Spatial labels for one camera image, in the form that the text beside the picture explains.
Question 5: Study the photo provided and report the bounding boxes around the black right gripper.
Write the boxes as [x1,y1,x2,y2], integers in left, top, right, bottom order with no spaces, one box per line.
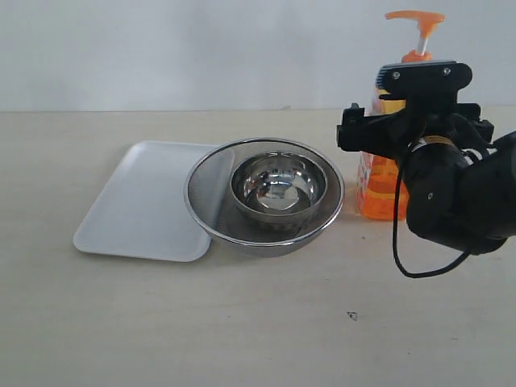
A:
[336,92,494,164]

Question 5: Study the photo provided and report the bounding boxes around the orange soap pump bottle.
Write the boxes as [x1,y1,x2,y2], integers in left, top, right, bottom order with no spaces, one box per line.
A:
[356,10,445,221]

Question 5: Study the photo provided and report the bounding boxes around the large steel mesh colander bowl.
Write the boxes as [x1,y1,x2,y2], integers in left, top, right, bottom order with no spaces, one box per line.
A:
[184,137,345,258]

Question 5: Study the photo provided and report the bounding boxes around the white rectangular plastic tray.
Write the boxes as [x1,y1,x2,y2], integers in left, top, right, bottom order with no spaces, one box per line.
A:
[73,140,213,263]

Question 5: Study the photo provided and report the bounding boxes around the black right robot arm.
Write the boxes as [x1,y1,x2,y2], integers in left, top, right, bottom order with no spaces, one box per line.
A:
[337,93,515,255]

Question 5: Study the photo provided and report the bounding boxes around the small stainless steel bowl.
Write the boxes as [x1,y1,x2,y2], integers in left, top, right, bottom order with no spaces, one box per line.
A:
[230,152,328,231]

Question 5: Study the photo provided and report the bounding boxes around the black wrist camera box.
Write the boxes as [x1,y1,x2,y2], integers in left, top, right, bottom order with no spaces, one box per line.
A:
[375,60,472,100]

